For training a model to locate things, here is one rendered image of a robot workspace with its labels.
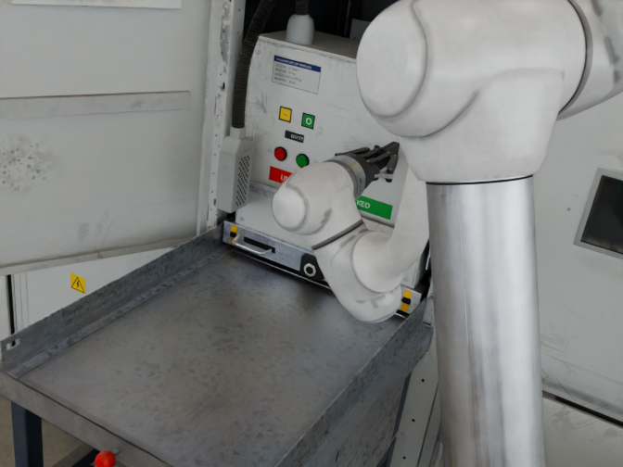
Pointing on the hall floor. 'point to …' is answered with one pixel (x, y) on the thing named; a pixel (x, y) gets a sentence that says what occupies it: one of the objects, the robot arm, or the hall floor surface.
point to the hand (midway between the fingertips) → (388, 152)
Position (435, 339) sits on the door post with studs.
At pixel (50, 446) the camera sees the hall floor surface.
